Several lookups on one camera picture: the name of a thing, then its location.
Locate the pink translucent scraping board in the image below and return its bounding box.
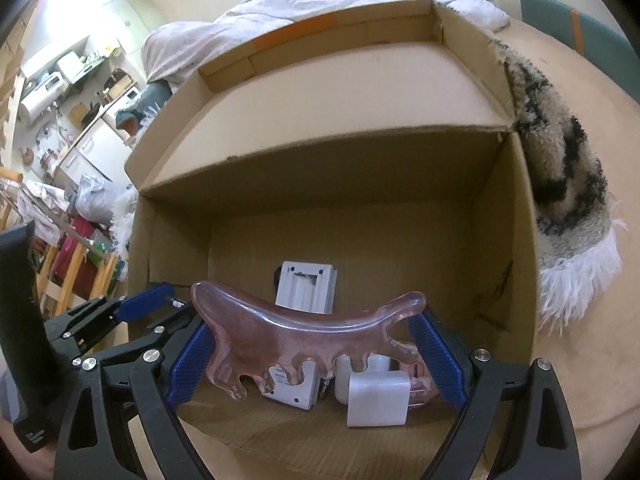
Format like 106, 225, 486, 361
191, 281, 426, 401

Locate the pink small object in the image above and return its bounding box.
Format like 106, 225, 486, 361
398, 359, 439, 408

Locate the white remote control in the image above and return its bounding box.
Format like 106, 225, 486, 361
266, 261, 337, 411

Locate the white power adapter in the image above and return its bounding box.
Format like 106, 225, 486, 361
347, 370, 410, 428

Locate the AA battery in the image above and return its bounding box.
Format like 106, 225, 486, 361
318, 379, 333, 400

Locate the white earbuds case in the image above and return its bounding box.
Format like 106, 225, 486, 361
334, 354, 390, 405

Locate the leopard pattern shaggy blanket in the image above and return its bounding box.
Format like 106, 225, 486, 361
495, 40, 623, 332

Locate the white cabinet with clutter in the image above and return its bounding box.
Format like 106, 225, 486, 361
6, 32, 144, 188

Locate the white bed quilt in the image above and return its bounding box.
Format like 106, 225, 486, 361
141, 0, 510, 92

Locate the brown cardboard box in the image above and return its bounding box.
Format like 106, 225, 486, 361
124, 0, 544, 480

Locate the teal cushion orange stripe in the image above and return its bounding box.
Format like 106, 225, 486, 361
520, 0, 640, 102

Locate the wooden chair frame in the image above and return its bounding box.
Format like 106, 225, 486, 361
0, 167, 120, 319

